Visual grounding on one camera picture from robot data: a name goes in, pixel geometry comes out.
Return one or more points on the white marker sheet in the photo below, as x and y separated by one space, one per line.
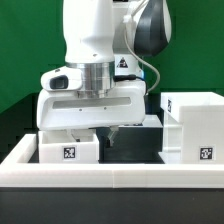
150 121

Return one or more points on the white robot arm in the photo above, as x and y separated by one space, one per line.
90 91

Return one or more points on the white U-shaped fence frame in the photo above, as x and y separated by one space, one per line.
18 171

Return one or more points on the white drawer cabinet box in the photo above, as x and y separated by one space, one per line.
193 128

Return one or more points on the white front drawer tray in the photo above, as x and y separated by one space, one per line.
56 147

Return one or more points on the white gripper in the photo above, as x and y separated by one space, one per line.
60 107

